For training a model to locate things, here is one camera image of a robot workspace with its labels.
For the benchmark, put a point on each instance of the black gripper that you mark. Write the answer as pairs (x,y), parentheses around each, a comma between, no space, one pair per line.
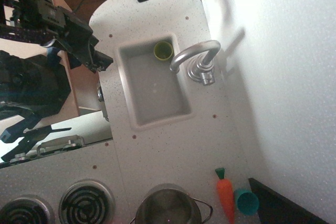
(76,38)

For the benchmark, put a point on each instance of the silver curved faucet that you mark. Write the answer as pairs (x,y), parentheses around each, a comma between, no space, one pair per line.
(201,65)

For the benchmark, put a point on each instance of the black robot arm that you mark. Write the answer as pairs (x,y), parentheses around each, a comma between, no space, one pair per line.
(41,22)

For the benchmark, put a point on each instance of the silver stove knob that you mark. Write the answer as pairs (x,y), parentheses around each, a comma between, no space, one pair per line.
(100,94)

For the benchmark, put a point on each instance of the grey rectangular sink basin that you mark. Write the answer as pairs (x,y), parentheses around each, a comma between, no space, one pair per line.
(154,94)

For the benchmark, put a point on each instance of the yellow-green plastic cup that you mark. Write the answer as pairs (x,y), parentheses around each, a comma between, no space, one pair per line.
(163,50)

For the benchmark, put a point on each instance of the right black stove burner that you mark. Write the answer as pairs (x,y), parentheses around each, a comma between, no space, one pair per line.
(87,201)

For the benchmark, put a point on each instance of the black stove burner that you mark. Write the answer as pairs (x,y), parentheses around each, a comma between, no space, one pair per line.
(87,201)
(27,209)

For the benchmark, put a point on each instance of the silver metal pot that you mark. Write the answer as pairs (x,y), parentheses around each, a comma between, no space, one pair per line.
(170,203)

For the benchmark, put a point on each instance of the left black stove burner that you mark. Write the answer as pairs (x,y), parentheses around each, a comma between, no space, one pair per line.
(27,209)

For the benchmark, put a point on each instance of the orange toy carrot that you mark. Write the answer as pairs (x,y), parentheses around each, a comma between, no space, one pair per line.
(226,195)

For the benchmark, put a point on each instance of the teal plastic cup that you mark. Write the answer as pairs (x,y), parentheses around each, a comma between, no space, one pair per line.
(246,201)

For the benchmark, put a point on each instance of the black box corner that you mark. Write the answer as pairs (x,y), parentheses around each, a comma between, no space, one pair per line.
(275,208)

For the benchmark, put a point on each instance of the black clamp with blue handle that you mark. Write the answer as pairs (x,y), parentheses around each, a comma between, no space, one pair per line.
(53,59)

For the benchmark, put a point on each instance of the silver oven door handle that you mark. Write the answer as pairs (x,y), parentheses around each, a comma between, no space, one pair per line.
(63,143)

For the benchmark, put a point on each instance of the blue-handled clamp lower left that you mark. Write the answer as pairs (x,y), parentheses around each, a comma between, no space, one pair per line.
(29,138)

